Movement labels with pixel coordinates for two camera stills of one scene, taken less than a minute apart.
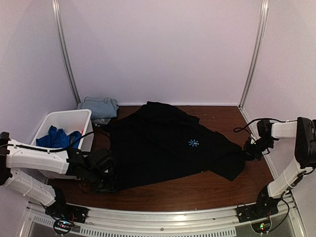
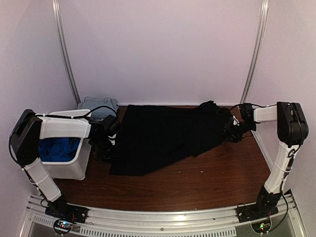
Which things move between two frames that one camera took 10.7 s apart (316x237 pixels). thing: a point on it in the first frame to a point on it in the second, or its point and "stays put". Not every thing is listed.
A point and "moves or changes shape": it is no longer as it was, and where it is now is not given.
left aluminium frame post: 56,16 stays put
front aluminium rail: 160,220 stays put
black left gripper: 109,187 to 100,156
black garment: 156,140 moves or changes shape
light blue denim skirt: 99,107 stays put
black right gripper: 248,152 to 229,128
